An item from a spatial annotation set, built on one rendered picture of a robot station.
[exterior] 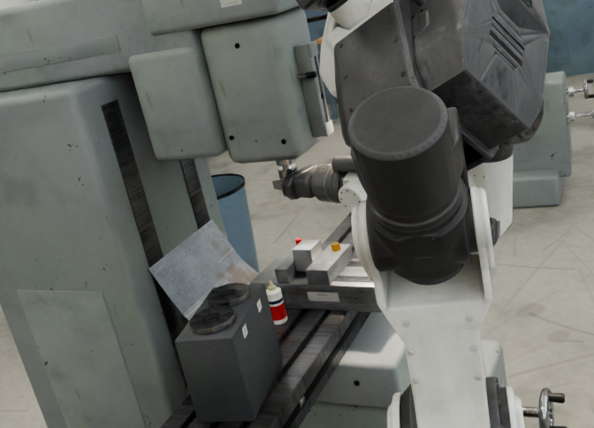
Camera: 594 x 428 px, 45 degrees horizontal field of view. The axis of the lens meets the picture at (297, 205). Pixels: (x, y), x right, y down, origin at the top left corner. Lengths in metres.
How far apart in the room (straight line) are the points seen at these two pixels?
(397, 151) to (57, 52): 1.21
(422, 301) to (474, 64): 0.33
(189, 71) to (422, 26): 0.71
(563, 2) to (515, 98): 7.00
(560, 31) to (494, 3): 7.00
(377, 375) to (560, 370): 1.51
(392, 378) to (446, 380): 0.61
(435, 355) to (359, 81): 0.40
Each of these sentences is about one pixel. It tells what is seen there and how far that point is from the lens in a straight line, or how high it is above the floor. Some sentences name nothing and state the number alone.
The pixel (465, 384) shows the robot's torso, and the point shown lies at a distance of 1.07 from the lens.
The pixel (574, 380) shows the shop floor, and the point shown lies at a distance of 3.03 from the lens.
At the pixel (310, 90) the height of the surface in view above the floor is 1.45.
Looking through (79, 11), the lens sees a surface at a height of 1.72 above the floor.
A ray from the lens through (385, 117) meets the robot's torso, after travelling 0.82.
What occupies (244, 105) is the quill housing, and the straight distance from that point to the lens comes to 1.59.
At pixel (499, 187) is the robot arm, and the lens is 1.39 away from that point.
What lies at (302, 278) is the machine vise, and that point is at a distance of 1.78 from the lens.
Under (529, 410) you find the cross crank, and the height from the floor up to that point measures 0.63.
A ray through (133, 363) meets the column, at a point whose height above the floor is 0.84.
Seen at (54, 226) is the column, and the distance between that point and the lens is 1.88.
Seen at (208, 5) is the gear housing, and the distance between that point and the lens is 1.56.
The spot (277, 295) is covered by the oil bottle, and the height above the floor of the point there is 0.99.
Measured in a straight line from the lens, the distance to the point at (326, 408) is 1.81.
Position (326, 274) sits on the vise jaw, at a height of 1.02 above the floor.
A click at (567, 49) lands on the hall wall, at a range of 8.10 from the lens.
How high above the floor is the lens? 1.73
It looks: 19 degrees down
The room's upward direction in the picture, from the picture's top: 12 degrees counter-clockwise
